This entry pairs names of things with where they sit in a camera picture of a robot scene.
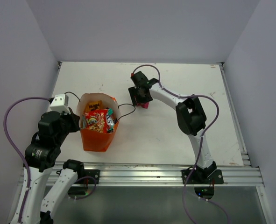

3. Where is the black base bracket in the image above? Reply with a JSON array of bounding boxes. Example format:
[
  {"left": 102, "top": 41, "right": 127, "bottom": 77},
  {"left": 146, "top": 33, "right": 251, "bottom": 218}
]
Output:
[
  {"left": 77, "top": 169, "right": 100, "bottom": 185},
  {"left": 181, "top": 167, "right": 224, "bottom": 184}
]

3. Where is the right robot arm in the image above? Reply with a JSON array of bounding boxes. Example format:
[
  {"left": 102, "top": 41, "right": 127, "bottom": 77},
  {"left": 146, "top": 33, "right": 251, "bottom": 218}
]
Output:
[{"left": 128, "top": 71, "right": 217, "bottom": 183}]

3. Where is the aluminium mounting rail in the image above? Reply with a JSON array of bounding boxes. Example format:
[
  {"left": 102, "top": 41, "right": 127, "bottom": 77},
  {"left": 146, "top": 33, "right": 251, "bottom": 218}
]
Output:
[{"left": 21, "top": 163, "right": 262, "bottom": 187}]

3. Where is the red nuts snack packet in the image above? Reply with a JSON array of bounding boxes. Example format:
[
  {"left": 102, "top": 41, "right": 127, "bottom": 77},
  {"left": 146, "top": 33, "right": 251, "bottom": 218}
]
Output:
[{"left": 84, "top": 109, "right": 108, "bottom": 133}]

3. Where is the black right base bracket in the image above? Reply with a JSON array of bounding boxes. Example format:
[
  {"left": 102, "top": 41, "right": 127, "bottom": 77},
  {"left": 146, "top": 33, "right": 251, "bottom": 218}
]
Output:
[{"left": 181, "top": 167, "right": 224, "bottom": 184}]

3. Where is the orange paper bag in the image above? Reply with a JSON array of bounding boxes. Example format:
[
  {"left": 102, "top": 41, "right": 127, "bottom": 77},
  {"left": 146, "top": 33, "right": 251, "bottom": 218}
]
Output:
[{"left": 76, "top": 92, "right": 136, "bottom": 153}]

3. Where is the pink candy packet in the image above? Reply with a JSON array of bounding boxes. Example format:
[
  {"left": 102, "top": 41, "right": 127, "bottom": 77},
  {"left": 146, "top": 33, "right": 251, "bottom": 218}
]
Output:
[{"left": 141, "top": 102, "right": 149, "bottom": 109}]

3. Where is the teal Fox's candy bag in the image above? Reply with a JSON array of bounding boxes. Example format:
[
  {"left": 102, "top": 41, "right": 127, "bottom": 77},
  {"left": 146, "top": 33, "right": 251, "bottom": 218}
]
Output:
[{"left": 80, "top": 108, "right": 116, "bottom": 133}]

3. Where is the black left base bracket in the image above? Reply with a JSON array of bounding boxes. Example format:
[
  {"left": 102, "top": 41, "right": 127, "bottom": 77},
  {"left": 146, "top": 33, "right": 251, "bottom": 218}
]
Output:
[{"left": 77, "top": 169, "right": 100, "bottom": 185}]

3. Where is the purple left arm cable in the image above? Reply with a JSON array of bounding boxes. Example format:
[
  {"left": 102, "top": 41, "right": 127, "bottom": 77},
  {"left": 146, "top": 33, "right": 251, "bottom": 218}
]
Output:
[{"left": 3, "top": 96, "right": 53, "bottom": 222}]

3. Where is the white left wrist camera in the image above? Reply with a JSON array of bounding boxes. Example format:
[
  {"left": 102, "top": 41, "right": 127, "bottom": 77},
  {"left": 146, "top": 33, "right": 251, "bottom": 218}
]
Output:
[{"left": 50, "top": 94, "right": 71, "bottom": 114}]

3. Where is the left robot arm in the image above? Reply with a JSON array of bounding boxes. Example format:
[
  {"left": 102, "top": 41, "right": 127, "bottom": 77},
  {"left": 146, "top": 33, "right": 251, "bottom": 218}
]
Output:
[{"left": 11, "top": 111, "right": 85, "bottom": 224}]

